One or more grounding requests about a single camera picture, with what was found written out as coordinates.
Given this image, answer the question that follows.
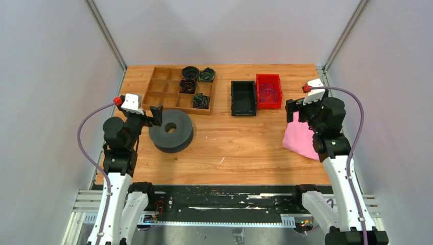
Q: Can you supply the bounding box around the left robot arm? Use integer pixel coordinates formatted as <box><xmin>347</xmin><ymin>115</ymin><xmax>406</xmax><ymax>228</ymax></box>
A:
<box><xmin>86</xmin><ymin>106</ymin><xmax>163</xmax><ymax>244</ymax></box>

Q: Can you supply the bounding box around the red plastic bin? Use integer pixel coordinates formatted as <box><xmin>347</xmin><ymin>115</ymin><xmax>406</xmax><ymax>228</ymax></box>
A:
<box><xmin>256</xmin><ymin>73</ymin><xmax>283</xmax><ymax>109</ymax></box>

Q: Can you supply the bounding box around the grey filament spool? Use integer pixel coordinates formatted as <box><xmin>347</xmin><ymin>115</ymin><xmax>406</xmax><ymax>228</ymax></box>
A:
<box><xmin>149</xmin><ymin>109</ymin><xmax>194</xmax><ymax>154</ymax></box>

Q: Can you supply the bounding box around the black plastic bin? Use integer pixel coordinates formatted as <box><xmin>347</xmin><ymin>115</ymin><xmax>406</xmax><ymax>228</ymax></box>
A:
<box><xmin>230</xmin><ymin>81</ymin><xmax>257</xmax><ymax>116</ymax></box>

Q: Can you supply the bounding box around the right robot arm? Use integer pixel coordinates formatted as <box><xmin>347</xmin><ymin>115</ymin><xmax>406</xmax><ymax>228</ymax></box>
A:
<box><xmin>285</xmin><ymin>97</ymin><xmax>389</xmax><ymax>244</ymax></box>

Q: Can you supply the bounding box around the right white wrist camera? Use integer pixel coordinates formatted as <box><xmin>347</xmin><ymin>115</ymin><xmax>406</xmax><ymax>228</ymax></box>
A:
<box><xmin>302</xmin><ymin>79</ymin><xmax>326</xmax><ymax>105</ymax></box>

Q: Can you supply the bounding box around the pink cloth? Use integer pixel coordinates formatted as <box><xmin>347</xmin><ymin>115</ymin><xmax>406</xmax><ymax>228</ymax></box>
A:
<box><xmin>282</xmin><ymin>112</ymin><xmax>319</xmax><ymax>161</ymax></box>

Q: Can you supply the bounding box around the rolled dark tie middle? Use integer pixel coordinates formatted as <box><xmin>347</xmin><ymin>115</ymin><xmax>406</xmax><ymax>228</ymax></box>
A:
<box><xmin>179</xmin><ymin>79</ymin><xmax>197</xmax><ymax>94</ymax></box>

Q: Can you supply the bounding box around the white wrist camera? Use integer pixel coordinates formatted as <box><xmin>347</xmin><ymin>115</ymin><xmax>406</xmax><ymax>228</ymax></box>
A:
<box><xmin>302</xmin><ymin>79</ymin><xmax>326</xmax><ymax>105</ymax></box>
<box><xmin>113</xmin><ymin>93</ymin><xmax>144</xmax><ymax>115</ymax></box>

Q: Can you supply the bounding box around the wooden compartment tray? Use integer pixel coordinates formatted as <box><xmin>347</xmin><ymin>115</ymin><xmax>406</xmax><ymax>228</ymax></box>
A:
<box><xmin>141</xmin><ymin>67</ymin><xmax>218</xmax><ymax>115</ymax></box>

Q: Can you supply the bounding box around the rolled dark tie top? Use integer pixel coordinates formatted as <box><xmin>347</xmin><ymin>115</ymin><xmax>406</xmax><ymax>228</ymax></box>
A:
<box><xmin>182</xmin><ymin>66</ymin><xmax>200</xmax><ymax>81</ymax></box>

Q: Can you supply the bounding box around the rolled green tie top right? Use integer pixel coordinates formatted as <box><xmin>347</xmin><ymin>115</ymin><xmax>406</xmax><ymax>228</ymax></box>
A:
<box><xmin>199</xmin><ymin>67</ymin><xmax>215</xmax><ymax>83</ymax></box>

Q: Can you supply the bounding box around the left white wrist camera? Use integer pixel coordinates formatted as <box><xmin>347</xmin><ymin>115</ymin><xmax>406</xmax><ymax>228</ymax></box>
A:
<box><xmin>113</xmin><ymin>93</ymin><xmax>144</xmax><ymax>115</ymax></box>

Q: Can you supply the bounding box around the rolled patterned tie bottom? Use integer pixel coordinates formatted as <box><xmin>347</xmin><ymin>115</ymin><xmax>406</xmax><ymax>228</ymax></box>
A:
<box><xmin>193</xmin><ymin>93</ymin><xmax>210</xmax><ymax>109</ymax></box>

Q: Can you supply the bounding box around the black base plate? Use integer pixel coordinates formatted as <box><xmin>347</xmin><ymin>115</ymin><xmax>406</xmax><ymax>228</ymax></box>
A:
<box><xmin>144</xmin><ymin>185</ymin><xmax>310</xmax><ymax>224</ymax></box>

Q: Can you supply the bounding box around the rolled dark tie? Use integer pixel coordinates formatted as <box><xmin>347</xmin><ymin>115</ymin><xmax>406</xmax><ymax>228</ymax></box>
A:
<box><xmin>182</xmin><ymin>66</ymin><xmax>200</xmax><ymax>81</ymax></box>
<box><xmin>179</xmin><ymin>79</ymin><xmax>197</xmax><ymax>94</ymax></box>

